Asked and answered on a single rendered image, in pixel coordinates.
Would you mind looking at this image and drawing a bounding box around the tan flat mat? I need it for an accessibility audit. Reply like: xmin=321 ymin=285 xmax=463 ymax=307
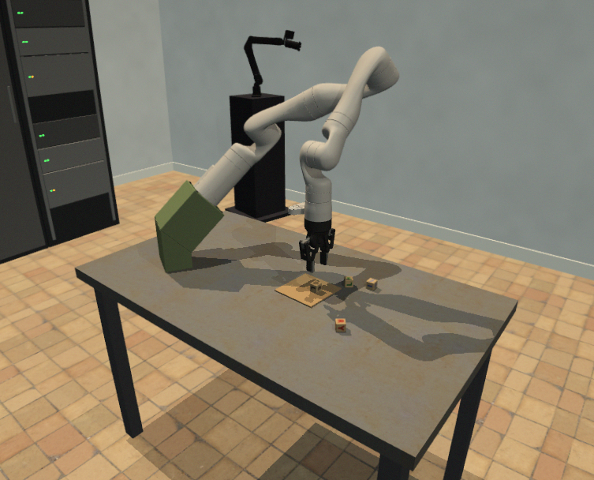
xmin=275 ymin=273 xmax=341 ymax=308

